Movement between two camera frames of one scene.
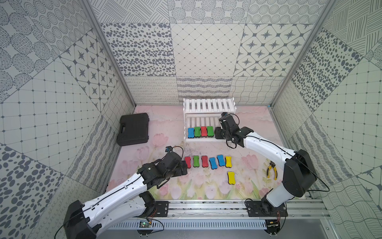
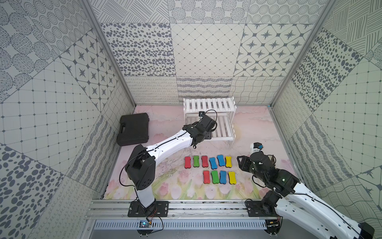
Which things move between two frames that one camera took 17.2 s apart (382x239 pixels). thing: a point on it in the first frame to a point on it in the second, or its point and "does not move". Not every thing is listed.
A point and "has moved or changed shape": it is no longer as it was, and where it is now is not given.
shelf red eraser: (204, 131) has moved or changed shape
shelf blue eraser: (213, 163) does not move
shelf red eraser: (204, 159) does not move
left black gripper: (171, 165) to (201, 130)
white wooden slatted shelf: (205, 112) does not move
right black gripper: (217, 132) to (243, 165)
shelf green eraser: (210, 131) has moved or changed shape
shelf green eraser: (196, 161) does not move
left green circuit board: (144, 224) does not move
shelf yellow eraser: (228, 161) does not move
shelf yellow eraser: (231, 178) does not move
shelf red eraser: (188, 161) does not move
